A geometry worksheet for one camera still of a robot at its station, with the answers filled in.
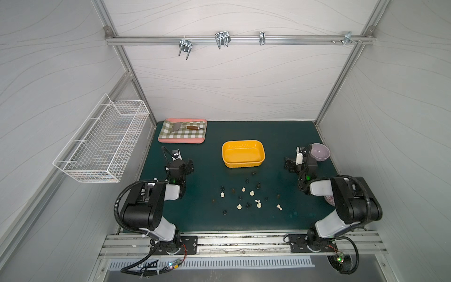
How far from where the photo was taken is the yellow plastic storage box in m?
0.97

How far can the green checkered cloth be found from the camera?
113 cm

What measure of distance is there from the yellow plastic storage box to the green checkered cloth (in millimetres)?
214
